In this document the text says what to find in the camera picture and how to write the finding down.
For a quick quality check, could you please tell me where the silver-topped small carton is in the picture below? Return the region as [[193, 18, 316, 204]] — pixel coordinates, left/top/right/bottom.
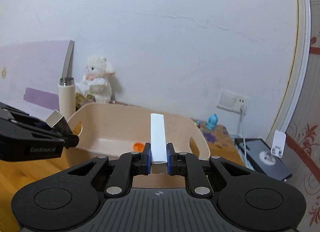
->
[[45, 110, 73, 134]]

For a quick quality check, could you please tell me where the white box blue emblem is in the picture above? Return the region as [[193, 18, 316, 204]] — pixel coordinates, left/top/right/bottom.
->
[[150, 113, 167, 164]]

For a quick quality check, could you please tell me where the white phone stand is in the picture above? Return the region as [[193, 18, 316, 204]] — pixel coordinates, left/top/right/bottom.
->
[[259, 130, 286, 166]]

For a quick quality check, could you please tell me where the grey laptop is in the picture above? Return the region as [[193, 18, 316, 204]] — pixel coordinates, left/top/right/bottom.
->
[[235, 130, 292, 181]]

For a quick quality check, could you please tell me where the white thermos bottle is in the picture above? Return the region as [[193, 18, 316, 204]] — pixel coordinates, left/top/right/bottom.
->
[[59, 77, 76, 121]]

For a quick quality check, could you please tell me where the gold tissue box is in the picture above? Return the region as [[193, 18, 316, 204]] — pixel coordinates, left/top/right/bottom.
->
[[75, 93, 95, 110]]

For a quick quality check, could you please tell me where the beige plastic storage basket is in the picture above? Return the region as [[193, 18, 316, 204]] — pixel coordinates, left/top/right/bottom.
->
[[65, 103, 210, 166]]

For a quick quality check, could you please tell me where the blue toy figure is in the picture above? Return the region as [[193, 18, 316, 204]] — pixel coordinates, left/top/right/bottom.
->
[[206, 114, 219, 130]]

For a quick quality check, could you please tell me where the white plush lamb toy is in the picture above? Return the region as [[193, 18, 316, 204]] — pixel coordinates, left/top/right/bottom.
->
[[75, 55, 115, 103]]

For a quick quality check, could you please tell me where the white charger cable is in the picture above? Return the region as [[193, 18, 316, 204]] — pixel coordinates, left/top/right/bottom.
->
[[236, 104, 251, 168]]

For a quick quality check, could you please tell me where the white wall switch socket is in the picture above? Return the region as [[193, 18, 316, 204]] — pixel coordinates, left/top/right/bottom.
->
[[217, 90, 251, 113]]

